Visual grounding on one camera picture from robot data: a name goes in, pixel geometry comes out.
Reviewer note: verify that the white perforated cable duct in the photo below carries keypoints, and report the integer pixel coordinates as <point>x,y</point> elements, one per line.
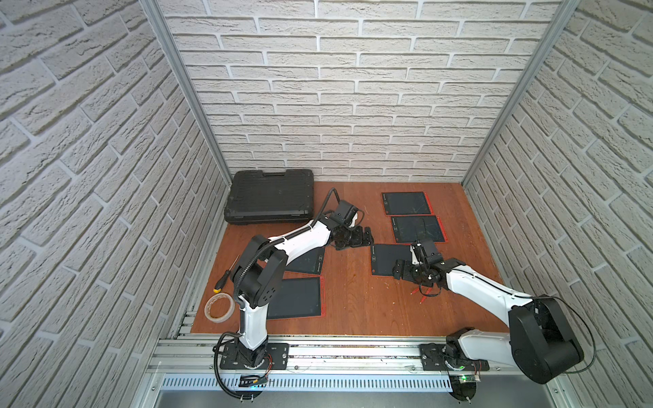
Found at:
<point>356,383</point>

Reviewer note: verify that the right aluminium corner post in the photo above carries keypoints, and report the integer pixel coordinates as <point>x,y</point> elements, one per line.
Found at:
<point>550,37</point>

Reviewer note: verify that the aluminium front rail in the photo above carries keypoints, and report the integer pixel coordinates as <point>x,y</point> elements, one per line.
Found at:
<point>305,355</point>

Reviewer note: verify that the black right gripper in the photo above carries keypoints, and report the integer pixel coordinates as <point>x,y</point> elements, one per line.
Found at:
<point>406,269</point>

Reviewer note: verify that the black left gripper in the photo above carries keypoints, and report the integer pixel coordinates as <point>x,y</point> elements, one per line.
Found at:
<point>352,237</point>

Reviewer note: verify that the red tablet with green scribbles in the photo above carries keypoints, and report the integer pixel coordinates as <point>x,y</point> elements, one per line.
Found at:
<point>408,229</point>

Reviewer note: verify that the left aluminium corner post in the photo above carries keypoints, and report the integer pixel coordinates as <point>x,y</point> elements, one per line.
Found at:
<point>170,49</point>

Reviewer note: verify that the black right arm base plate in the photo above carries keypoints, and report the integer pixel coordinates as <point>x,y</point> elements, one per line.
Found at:
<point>446,357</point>

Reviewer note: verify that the black plastic tool case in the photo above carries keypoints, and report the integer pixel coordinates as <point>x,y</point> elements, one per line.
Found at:
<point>257,197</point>

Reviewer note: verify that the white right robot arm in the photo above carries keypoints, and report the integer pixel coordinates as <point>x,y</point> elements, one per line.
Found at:
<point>539,341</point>

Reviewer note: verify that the clear tape roll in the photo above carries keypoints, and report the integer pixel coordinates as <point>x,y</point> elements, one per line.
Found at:
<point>219,308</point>

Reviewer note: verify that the aluminium corner post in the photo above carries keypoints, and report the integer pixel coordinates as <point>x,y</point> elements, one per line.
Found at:
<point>550,37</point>
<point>170,49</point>

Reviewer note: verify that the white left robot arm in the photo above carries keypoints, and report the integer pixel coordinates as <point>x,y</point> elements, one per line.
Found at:
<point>252,331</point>

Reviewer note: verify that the yellow handled screwdriver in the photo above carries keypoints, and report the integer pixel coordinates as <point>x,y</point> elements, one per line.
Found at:
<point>223,278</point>

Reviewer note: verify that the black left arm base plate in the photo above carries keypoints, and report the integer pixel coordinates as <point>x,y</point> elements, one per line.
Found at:
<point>235,356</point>

